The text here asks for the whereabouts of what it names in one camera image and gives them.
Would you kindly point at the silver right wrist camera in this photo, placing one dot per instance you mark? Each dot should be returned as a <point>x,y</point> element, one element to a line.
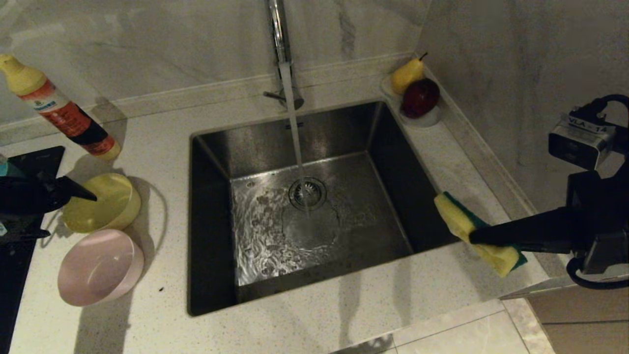
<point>580,142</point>

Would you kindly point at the blue plastic bowl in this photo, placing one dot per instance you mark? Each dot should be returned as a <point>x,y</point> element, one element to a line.
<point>10,169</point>

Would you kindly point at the orange yellow detergent bottle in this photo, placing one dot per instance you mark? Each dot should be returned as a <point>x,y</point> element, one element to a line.
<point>64,113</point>

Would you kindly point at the pink plastic bowl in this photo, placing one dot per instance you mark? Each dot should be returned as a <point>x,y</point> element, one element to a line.
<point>98,268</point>

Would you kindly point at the black glass cooktop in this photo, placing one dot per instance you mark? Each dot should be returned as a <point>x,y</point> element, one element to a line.
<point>19,275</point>

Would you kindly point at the light wooden cabinet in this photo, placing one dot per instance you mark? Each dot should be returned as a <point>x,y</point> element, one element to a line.
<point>585,319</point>

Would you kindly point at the round metal drain strainer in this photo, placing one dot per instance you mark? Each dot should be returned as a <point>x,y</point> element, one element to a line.
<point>307,194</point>

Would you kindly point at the stainless steel sink basin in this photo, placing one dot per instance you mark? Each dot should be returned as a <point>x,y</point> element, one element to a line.
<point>344,236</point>

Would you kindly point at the yellow pear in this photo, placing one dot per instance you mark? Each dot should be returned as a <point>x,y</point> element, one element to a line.
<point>405,76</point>

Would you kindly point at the chrome faucet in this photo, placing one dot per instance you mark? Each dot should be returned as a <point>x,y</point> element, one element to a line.
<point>281,39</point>

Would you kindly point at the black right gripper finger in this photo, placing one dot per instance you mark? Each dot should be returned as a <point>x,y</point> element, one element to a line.
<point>545,248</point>
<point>530,228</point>

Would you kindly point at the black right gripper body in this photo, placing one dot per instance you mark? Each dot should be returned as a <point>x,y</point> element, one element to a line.
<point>604,216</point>

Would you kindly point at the dark red apple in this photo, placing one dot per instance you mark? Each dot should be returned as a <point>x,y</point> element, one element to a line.
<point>420,98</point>

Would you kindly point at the small white fruit dish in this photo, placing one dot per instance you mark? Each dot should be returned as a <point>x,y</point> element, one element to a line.
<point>427,122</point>

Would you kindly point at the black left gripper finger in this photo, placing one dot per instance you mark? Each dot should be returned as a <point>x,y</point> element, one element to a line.
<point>29,235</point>
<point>59,194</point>

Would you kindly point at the yellow plastic bowl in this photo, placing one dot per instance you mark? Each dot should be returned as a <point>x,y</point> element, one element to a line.
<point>113,206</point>

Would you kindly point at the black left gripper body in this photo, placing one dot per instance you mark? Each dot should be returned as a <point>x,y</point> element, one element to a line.
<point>12,196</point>

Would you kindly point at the yellow green sponge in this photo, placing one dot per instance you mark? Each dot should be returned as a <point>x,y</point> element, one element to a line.
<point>454,216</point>

